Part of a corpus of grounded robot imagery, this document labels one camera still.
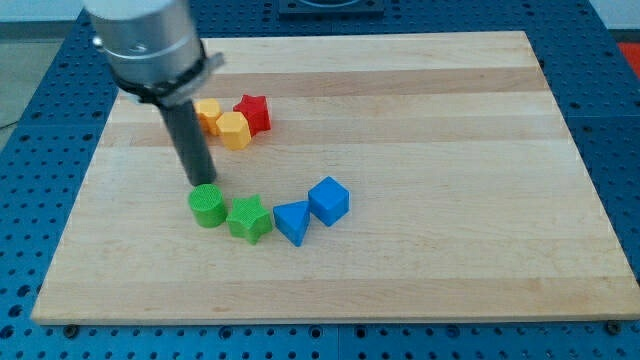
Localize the green star block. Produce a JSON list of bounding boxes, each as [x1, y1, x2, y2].
[[226, 194, 273, 245]]

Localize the green cylinder block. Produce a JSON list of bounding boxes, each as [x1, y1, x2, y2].
[[188, 184, 228, 228]]

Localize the blue cube block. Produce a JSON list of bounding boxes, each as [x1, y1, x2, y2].
[[308, 176, 350, 227]]

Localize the yellow block behind rod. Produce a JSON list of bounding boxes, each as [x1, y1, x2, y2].
[[194, 98, 222, 136]]

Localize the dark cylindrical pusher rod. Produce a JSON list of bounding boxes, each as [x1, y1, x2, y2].
[[159, 100, 217, 186]]

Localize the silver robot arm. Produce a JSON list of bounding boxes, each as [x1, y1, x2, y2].
[[83, 0, 224, 108]]

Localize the blue triangle block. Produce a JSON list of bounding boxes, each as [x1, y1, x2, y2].
[[273, 200, 310, 247]]

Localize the yellow hexagon block front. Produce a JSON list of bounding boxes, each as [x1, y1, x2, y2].
[[216, 112, 251, 150]]

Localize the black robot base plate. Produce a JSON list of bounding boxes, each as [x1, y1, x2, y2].
[[275, 0, 385, 18]]

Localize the red star block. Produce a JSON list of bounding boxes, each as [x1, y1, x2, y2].
[[233, 94, 271, 136]]

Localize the wooden board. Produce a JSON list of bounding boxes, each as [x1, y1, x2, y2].
[[32, 31, 639, 326]]

